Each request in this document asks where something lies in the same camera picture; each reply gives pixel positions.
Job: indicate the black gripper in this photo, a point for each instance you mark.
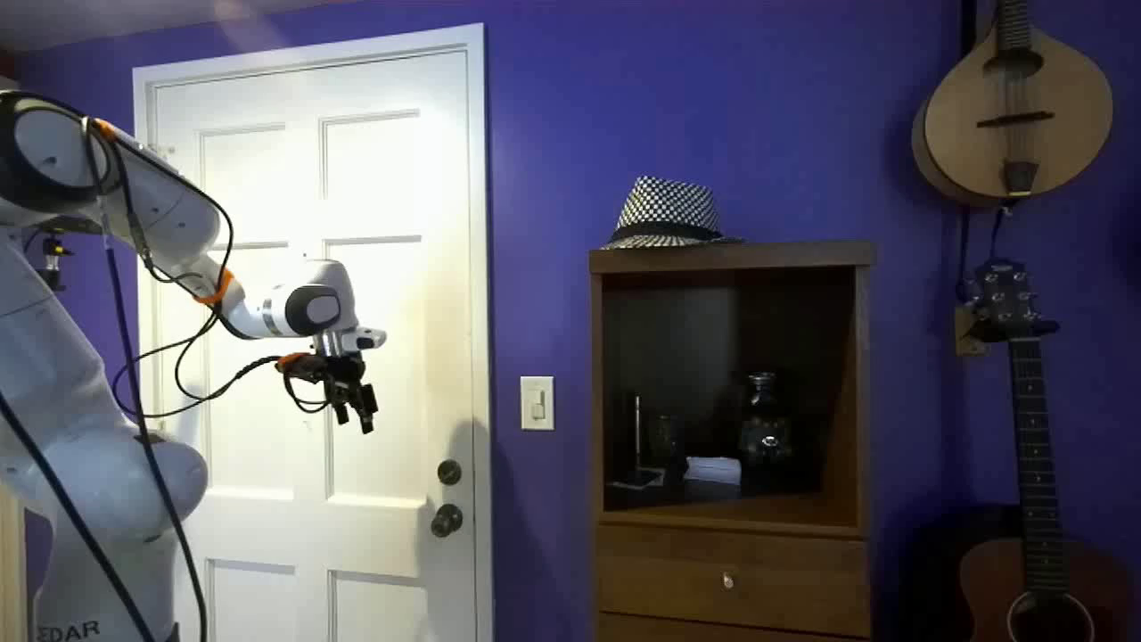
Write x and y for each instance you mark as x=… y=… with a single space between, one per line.
x=330 y=361

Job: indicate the checkered fedora hat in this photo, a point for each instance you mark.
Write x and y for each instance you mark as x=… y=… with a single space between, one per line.
x=665 y=217

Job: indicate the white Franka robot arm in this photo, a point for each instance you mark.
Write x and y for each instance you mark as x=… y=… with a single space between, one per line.
x=72 y=393

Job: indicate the dark round door knob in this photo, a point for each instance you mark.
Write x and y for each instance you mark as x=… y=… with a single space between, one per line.
x=446 y=519

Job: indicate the white panelled door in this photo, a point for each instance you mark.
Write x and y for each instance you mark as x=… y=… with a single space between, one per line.
x=357 y=238

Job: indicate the dark deadbolt lock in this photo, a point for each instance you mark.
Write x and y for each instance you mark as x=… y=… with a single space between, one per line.
x=446 y=473

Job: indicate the thin black stand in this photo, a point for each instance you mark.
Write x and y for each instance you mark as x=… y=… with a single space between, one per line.
x=639 y=448

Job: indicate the small white object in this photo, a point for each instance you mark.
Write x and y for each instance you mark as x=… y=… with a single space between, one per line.
x=716 y=469

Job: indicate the brown wooden cabinet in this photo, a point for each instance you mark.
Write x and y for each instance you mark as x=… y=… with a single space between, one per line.
x=734 y=574

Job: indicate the dark glossy vase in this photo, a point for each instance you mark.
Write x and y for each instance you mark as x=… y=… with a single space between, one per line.
x=765 y=432

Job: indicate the small drawer knob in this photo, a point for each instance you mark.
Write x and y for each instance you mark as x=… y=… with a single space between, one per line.
x=728 y=583

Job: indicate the acoustic guitar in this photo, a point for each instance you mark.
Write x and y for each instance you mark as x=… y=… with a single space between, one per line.
x=1037 y=558

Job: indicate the wooden mandolin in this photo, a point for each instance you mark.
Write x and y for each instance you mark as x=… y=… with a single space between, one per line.
x=1019 y=118

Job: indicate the white light switch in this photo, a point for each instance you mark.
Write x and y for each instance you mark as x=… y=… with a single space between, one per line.
x=538 y=404

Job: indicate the tan wall guitar hanger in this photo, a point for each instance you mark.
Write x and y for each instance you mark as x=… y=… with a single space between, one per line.
x=969 y=332

